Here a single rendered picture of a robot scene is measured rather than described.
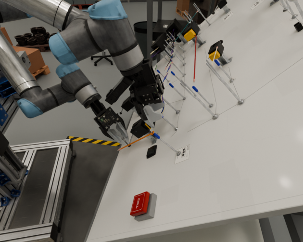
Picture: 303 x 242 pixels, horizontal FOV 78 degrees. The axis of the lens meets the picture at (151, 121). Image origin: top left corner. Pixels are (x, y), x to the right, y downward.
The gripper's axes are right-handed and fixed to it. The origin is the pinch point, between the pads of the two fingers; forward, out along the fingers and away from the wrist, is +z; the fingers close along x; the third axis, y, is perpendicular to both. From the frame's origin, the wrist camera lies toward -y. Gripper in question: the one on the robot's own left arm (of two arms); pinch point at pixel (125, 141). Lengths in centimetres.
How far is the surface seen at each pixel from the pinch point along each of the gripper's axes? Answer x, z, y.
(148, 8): 65, -53, -45
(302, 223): 23, 45, 30
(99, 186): -42, 27, -102
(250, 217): 8, 16, 47
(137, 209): -7.7, 11.3, 28.2
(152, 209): -5.1, 13.4, 28.9
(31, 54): -28, -169, -244
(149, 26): 61, -46, -52
